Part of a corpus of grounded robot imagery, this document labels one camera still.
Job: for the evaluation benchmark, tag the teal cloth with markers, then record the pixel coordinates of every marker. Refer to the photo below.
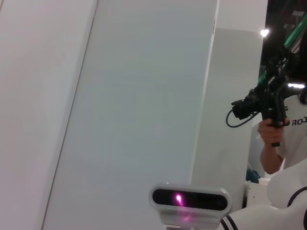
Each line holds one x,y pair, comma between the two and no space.
251,176

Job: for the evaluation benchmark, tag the person in white shirt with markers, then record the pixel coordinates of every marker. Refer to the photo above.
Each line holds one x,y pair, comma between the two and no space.
297,143

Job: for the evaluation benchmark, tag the white cabinet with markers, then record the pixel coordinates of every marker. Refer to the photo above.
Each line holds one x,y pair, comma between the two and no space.
256,194

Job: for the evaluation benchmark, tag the white head camera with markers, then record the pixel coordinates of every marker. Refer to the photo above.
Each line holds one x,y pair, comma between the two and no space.
192,198

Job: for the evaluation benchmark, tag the green metal bar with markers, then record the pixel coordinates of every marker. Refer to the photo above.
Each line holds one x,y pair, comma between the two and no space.
295,33

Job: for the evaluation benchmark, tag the bright ceiling lamp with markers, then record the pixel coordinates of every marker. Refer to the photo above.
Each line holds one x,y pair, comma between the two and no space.
264,32

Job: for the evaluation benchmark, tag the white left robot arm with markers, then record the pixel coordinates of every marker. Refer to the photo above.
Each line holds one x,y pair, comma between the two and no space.
283,187

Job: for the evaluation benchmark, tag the person's hand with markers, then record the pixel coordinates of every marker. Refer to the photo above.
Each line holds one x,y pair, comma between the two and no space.
267,134

